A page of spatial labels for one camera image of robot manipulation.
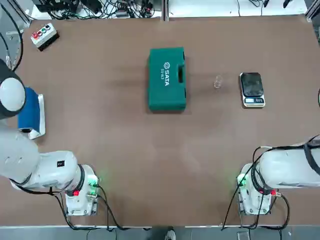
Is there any black base cable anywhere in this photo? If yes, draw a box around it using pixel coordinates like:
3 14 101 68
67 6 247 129
95 184 152 231
221 146 291 231

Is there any grey power strip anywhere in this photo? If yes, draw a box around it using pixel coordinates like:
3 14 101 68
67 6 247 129
115 9 132 19

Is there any white button control box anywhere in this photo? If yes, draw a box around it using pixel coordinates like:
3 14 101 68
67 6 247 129
30 22 61 53

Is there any white cloth stand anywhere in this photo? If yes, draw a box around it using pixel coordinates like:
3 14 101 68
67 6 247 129
27 92 47 141

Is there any aluminium frame post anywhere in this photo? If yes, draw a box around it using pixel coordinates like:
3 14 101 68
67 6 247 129
162 0 170 22

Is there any person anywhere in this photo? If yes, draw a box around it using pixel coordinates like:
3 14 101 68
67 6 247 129
165 226 176 240

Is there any black right base cable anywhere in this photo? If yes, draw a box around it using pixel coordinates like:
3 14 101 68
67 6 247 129
221 146 291 231

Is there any blue cloth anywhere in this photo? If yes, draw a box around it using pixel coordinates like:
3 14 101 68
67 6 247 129
16 86 42 134

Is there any black left base cable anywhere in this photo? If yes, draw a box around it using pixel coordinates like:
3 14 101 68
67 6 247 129
95 184 152 231

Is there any green plastic toolbox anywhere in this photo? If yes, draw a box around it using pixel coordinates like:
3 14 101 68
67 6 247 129
146 46 189 114

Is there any black digital kitchen scale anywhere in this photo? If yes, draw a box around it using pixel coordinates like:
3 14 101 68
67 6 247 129
239 71 266 109

